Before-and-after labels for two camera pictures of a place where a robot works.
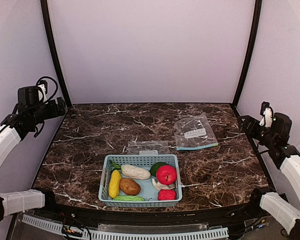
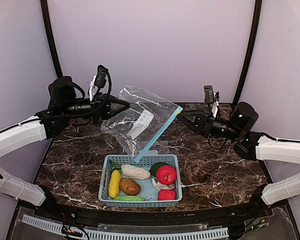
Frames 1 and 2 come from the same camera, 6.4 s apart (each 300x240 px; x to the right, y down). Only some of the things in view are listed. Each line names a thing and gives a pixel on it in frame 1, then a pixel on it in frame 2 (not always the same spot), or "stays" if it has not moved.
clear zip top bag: (194, 132) → (140, 121)
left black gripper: (60, 106) → (104, 107)
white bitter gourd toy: (135, 172) stays
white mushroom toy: (159, 186) stays
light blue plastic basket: (146, 180) stays
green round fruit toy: (154, 168) stays
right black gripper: (246, 123) → (206, 122)
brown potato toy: (129, 186) stays
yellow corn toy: (114, 184) stays
